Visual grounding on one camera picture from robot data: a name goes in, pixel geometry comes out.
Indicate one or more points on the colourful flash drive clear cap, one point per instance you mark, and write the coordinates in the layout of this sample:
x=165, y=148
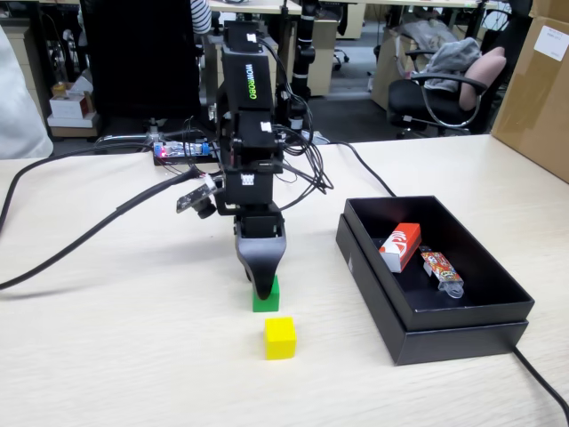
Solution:
x=440, y=267

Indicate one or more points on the white carton red side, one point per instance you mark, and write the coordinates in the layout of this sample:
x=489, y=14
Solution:
x=66, y=107

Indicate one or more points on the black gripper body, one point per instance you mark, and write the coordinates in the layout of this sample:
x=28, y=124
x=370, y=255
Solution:
x=249, y=191

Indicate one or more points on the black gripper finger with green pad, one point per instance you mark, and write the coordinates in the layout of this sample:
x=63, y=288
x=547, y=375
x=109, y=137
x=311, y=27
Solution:
x=247, y=275

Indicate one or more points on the black office chair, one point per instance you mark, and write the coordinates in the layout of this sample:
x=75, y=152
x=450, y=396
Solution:
x=404, y=98

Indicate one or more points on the large cardboard box white label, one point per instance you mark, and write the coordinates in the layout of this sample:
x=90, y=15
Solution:
x=538, y=111

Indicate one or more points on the person in white coat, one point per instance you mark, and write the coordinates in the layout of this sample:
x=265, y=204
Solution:
x=22, y=111

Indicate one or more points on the green wooden cube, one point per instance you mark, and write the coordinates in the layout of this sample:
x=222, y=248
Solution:
x=266, y=306

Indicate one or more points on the red white carton box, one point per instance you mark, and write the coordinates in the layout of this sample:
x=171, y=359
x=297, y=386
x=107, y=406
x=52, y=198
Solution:
x=400, y=247

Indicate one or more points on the flat white tray box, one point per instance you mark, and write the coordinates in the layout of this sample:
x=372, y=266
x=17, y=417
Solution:
x=71, y=131

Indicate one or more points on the office chair caster base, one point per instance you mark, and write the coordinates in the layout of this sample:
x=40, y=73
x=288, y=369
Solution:
x=340, y=55

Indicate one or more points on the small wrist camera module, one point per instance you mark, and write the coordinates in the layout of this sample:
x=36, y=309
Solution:
x=204, y=210

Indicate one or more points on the person in striped shirt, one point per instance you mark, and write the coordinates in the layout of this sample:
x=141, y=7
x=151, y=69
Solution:
x=200, y=15

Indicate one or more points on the plain cardboard box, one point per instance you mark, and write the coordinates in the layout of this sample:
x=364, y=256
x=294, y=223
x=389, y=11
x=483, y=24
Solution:
x=551, y=6

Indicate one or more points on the small open cardboard box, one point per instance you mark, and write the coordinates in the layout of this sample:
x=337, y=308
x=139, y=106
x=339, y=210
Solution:
x=60, y=89

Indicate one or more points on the black open box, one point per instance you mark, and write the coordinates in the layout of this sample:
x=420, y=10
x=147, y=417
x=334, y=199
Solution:
x=458, y=344

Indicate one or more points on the pink cushion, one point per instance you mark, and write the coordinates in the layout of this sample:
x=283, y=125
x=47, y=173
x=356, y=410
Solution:
x=484, y=71

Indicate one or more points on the black cardboard box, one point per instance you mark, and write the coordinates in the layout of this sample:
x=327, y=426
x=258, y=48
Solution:
x=471, y=318

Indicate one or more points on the black WOWROBO robot arm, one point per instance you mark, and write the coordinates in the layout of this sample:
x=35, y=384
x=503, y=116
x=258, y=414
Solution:
x=235, y=80

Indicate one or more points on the beige office cabinet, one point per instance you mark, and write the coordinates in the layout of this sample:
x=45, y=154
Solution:
x=353, y=22
x=322, y=66

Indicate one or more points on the grey cloth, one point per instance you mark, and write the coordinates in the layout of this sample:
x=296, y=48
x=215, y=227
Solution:
x=453, y=58

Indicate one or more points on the black pole white bands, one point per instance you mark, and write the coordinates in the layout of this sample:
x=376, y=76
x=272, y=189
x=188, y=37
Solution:
x=302, y=53

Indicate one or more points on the large black monitor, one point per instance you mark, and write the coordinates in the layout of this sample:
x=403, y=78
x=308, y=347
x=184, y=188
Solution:
x=142, y=58

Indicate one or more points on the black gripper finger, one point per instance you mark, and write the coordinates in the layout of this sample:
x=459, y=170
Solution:
x=262, y=258

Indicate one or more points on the beige office desk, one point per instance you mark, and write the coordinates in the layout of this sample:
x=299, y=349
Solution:
x=273, y=6

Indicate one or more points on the controller circuit board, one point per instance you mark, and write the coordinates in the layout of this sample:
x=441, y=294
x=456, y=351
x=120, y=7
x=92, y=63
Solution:
x=182, y=150

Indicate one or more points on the yellow wooden cube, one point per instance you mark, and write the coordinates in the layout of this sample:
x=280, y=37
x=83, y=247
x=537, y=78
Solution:
x=280, y=338

